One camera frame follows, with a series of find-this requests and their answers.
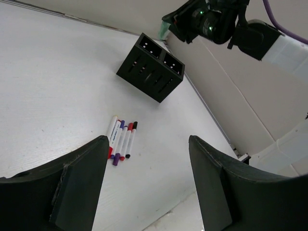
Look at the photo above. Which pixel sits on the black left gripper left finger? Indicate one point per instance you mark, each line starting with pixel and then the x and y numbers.
pixel 61 195

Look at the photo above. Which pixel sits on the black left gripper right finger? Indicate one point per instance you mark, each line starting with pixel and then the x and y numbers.
pixel 234 196

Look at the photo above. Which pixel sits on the yellow cap marker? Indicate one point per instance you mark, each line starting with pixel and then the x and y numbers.
pixel 111 127

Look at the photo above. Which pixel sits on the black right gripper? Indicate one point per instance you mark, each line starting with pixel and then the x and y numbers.
pixel 215 20

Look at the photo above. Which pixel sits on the black cap marker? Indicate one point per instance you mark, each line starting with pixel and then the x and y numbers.
pixel 131 140

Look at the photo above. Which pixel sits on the purple cap marker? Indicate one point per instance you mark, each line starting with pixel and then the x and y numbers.
pixel 120 140

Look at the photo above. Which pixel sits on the black two-compartment pen holder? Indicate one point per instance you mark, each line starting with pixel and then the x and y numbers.
pixel 152 69

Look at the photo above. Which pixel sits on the green highlighter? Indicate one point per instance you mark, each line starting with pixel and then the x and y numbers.
pixel 163 31

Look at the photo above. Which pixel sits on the red cap marker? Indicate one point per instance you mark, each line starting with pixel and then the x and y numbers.
pixel 125 143
pixel 112 139

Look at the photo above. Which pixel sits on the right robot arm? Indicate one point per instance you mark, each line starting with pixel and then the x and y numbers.
pixel 272 43

